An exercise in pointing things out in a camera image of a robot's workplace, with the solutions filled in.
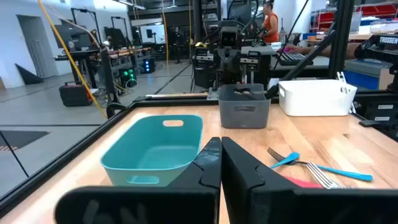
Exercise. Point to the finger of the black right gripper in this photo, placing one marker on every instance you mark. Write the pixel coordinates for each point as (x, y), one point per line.
(222, 79)
(235, 79)

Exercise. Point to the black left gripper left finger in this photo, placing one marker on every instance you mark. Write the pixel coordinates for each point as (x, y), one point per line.
(205, 174)

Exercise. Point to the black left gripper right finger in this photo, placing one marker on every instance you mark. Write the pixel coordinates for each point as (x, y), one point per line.
(245, 186)

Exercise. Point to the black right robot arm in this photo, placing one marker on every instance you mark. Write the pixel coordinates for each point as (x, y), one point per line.
(245, 34)

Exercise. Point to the person's forearm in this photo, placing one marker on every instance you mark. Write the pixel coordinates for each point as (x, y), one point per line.
(326, 49)

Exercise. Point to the grey translucent plastic bin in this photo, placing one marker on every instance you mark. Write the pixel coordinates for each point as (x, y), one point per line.
(242, 119)

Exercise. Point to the person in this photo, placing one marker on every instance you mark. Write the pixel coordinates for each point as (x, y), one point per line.
(271, 28)

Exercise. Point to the teal plastic bin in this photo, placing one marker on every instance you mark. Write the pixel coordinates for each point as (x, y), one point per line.
(149, 155)

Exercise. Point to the black keyboard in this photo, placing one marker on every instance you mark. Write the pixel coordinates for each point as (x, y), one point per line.
(292, 57)

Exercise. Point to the computer tower blue lights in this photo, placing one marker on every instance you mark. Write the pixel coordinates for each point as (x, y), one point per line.
(148, 66)

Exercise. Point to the white plastic bin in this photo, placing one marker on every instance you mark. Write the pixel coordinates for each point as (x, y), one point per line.
(311, 99)

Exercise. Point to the white screen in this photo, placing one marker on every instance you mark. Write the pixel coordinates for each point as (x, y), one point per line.
(152, 34)

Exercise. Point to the computer tower green lights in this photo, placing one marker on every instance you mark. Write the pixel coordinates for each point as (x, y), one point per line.
(128, 76)

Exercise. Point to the blue storage cabinet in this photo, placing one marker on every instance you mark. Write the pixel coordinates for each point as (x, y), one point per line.
(360, 79)

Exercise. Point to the black equipment case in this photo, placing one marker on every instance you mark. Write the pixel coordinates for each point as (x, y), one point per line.
(74, 95)

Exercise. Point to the shelf with red bins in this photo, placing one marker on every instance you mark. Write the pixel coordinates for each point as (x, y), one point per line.
(373, 11)

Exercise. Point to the black monitor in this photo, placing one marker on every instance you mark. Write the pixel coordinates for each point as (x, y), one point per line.
(73, 37)

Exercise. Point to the black floor mat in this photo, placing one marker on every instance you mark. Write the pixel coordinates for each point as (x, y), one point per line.
(18, 138)

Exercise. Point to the black triangular wedge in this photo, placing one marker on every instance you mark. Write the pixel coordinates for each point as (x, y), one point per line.
(28, 77)

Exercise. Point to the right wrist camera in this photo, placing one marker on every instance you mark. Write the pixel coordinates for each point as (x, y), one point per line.
(229, 37)

